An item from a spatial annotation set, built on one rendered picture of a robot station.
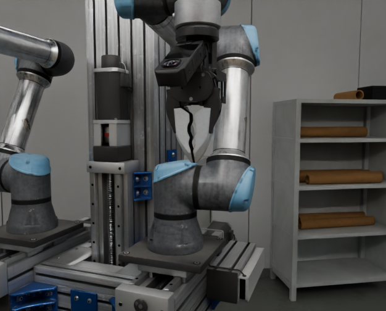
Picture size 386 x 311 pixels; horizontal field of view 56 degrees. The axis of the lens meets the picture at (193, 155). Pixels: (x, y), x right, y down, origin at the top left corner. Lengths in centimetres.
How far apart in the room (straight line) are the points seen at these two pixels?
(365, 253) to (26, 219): 311
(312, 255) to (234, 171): 271
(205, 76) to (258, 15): 271
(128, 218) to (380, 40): 307
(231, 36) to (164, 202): 49
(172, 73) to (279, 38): 281
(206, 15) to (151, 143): 61
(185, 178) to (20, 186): 53
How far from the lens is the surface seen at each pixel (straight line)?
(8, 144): 133
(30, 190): 119
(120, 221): 112
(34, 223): 121
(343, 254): 370
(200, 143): 57
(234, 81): 100
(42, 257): 123
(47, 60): 128
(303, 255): 351
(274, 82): 321
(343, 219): 325
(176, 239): 93
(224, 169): 89
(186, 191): 90
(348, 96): 317
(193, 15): 59
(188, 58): 52
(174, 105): 59
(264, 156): 317
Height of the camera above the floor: 137
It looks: 5 degrees down
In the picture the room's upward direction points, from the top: straight up
